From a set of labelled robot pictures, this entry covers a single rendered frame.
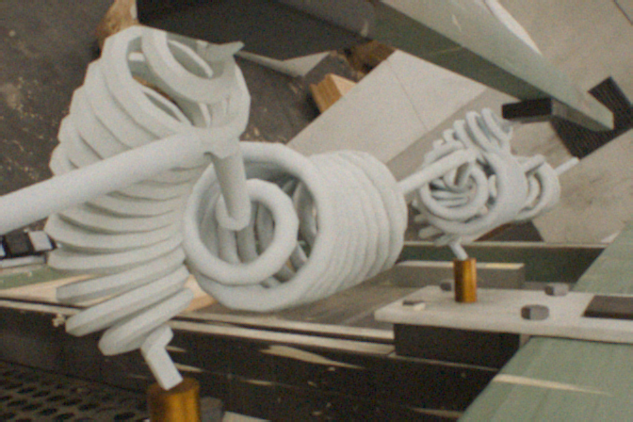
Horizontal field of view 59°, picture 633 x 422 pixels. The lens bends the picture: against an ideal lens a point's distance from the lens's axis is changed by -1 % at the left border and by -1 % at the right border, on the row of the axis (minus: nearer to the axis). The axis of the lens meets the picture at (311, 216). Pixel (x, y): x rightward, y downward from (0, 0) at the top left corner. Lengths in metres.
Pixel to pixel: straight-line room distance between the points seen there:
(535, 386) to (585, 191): 8.80
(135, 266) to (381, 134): 3.37
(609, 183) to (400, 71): 5.88
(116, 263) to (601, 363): 0.24
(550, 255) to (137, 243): 1.12
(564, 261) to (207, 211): 1.06
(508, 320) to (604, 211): 8.64
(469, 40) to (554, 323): 0.20
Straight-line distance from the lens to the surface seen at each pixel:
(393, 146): 3.46
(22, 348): 0.78
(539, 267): 1.25
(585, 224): 9.04
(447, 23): 0.19
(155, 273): 0.17
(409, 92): 3.48
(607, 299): 0.42
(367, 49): 6.53
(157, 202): 0.16
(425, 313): 0.39
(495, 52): 0.24
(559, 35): 9.66
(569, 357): 0.33
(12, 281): 1.35
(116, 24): 3.41
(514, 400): 0.27
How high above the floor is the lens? 2.00
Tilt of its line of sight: 30 degrees down
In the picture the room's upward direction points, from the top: 53 degrees clockwise
